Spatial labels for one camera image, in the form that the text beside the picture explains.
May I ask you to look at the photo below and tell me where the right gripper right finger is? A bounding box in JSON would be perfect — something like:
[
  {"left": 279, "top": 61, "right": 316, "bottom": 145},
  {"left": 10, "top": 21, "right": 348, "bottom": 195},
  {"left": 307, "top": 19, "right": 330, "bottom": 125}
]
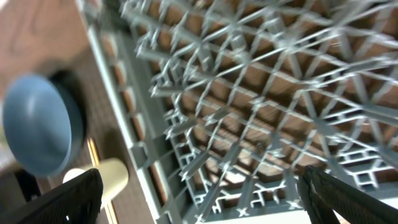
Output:
[{"left": 298, "top": 166, "right": 397, "bottom": 224}]

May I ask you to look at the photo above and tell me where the dark brown serving tray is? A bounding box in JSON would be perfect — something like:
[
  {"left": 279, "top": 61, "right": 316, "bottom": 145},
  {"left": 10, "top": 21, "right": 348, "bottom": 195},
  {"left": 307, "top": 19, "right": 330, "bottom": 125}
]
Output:
[{"left": 35, "top": 48, "right": 154, "bottom": 224}]

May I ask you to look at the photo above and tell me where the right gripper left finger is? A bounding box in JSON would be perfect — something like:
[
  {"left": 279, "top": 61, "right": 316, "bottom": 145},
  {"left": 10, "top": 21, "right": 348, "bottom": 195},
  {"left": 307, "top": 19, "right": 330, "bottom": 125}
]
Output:
[{"left": 1, "top": 168, "right": 103, "bottom": 224}]

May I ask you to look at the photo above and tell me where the white cup green inside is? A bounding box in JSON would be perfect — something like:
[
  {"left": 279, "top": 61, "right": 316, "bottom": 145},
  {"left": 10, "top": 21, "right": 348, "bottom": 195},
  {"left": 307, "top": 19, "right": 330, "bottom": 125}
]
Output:
[{"left": 63, "top": 158, "right": 129, "bottom": 208}]

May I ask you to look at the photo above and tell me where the left wooden chopstick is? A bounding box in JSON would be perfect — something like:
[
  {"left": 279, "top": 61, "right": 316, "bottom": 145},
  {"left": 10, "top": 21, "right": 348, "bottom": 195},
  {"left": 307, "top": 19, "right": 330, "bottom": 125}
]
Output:
[{"left": 87, "top": 138, "right": 114, "bottom": 224}]

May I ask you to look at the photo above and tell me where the dark blue plate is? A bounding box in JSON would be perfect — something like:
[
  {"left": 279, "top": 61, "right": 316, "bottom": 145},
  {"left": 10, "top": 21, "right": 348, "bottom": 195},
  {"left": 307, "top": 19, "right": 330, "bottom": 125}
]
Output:
[{"left": 2, "top": 74, "right": 85, "bottom": 177}]

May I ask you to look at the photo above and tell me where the wooden chopstick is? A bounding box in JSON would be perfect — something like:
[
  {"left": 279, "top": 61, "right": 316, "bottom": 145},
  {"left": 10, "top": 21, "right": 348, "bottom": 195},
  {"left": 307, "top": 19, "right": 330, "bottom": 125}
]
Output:
[
  {"left": 87, "top": 138, "right": 114, "bottom": 224},
  {"left": 87, "top": 138, "right": 118, "bottom": 224}
]

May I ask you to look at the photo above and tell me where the grey plastic dishwasher rack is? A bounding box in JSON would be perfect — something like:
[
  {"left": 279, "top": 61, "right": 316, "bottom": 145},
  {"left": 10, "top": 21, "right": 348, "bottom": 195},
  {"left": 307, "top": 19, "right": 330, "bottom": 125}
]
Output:
[{"left": 77, "top": 0, "right": 397, "bottom": 223}]

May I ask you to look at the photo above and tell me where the right wooden chopstick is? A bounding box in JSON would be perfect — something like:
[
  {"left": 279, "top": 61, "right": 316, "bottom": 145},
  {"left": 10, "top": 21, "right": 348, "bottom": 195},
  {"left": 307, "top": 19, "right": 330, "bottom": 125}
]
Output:
[{"left": 87, "top": 138, "right": 118, "bottom": 224}]

